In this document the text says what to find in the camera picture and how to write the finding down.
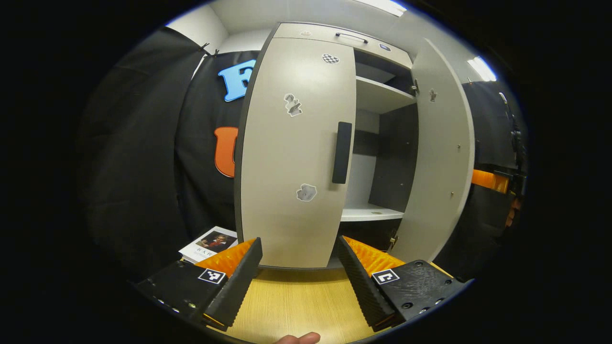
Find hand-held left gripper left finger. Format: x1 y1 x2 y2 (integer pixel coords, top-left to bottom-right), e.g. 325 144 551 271
134 237 263 331

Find grey cabinet drawer with handle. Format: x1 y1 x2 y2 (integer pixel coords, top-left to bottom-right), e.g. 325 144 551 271
273 22 413 70

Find white booklet with portrait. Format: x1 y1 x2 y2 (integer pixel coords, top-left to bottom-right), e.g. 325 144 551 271
179 226 239 264

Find ceiling light panel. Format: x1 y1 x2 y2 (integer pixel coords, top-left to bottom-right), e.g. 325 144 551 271
468 56 498 82
354 0 408 18

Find grey double-door shoe cabinet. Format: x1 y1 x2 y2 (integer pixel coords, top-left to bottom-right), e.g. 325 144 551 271
233 21 420 270

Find grey cabinet shelf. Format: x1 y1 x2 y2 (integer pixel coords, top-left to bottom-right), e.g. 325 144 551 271
356 76 416 114
340 203 405 222

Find grey door with checkered sticker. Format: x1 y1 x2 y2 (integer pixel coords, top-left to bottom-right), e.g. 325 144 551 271
234 37 357 269

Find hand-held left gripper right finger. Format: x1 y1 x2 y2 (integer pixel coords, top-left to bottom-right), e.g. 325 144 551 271
338 235 471 333

